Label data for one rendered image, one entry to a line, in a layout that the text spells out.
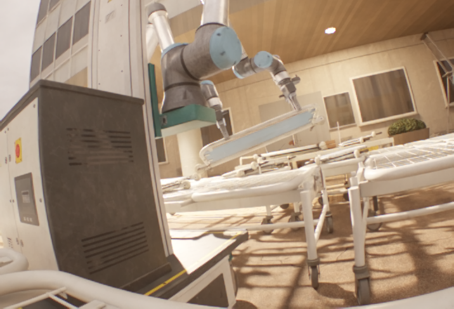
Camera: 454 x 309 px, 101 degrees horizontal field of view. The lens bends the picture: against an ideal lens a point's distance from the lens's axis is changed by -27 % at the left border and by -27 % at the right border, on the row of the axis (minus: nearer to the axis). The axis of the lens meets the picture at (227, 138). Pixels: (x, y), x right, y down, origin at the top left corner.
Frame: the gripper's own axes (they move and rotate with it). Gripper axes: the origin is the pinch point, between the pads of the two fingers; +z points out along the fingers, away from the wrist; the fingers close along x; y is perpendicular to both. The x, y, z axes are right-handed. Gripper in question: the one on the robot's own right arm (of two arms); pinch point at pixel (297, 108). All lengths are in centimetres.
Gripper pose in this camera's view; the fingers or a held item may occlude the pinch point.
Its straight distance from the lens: 142.2
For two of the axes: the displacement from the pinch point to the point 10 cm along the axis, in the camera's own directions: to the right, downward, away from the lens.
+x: -0.8, -2.4, -9.7
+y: -9.3, 3.7, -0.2
